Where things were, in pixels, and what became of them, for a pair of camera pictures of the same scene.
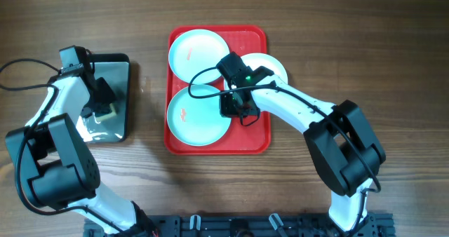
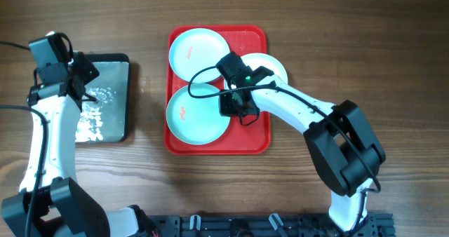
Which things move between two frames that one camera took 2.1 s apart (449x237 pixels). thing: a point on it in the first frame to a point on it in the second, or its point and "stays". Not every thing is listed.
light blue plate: x=197 y=121 stays
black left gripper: x=109 y=97 to x=91 y=72
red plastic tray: x=255 y=139 stays
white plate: x=254 y=60 stays
